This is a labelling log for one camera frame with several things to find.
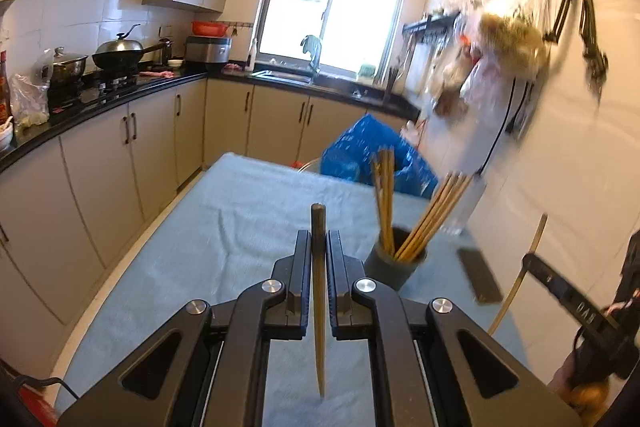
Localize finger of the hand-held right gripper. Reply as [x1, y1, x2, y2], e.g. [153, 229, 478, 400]
[521, 253, 567, 304]

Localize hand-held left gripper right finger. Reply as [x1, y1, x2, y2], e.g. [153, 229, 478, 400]
[325, 229, 583, 427]

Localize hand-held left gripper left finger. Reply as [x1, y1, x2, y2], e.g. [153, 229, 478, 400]
[59, 229, 313, 427]

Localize wooden chopstick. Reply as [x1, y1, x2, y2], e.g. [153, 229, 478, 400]
[310, 203, 329, 398]
[487, 213, 549, 337]

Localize dark grey chopstick holder cup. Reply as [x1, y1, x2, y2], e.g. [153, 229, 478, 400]
[363, 227, 430, 293]

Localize bunch of wooden chopsticks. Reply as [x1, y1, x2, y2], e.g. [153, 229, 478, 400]
[370, 146, 474, 264]

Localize person's right hand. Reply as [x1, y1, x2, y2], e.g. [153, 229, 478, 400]
[550, 347, 613, 415]

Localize black phone in clear case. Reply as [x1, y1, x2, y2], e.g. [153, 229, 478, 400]
[457, 248, 503, 304]

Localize grey-blue tablecloth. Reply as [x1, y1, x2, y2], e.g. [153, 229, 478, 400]
[52, 152, 531, 427]

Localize blue plastic bag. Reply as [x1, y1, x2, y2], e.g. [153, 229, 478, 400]
[320, 114, 439, 200]

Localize white hanging plastic bag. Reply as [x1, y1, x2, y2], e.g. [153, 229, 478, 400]
[457, 57, 517, 174]

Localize dark countertop utensil holder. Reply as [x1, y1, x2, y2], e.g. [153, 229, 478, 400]
[382, 66, 401, 106]

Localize steel kitchen sink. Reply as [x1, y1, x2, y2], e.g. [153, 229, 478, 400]
[252, 69, 314, 86]

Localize sink faucet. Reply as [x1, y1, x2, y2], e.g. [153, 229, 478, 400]
[300, 34, 324, 76]

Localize beige base cabinets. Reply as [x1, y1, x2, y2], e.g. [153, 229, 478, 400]
[0, 79, 408, 378]

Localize black kitchen countertop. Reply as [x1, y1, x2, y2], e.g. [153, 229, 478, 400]
[0, 67, 422, 175]

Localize silver rice cooker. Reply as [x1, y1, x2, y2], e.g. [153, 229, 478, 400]
[184, 35, 233, 66]

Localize hanging bag of dried food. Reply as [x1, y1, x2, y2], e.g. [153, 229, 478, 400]
[464, 0, 551, 80]

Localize black metal hanging rack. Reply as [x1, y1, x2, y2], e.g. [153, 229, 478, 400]
[544, 0, 611, 100]

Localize red plastic basin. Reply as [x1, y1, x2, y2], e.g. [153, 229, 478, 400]
[191, 21, 230, 38]

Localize black gas stove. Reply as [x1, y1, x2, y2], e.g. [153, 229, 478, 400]
[47, 74, 141, 106]

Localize black wok with lid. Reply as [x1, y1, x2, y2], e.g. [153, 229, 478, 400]
[92, 24, 173, 72]

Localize red canister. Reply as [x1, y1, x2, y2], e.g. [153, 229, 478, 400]
[0, 357, 62, 427]

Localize steel cooking pot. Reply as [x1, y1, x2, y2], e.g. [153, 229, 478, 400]
[32, 47, 90, 90]

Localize clear plastic food bag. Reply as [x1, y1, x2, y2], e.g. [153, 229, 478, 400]
[10, 74, 51, 128]

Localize dark sauce bottle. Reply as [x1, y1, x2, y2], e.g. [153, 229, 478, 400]
[0, 52, 12, 118]

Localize black power cable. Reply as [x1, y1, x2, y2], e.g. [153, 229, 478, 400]
[477, 77, 521, 175]

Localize dark wall shelf rack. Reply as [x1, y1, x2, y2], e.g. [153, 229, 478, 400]
[402, 9, 463, 46]

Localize black hose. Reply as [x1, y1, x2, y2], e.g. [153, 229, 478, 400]
[9, 373, 81, 404]

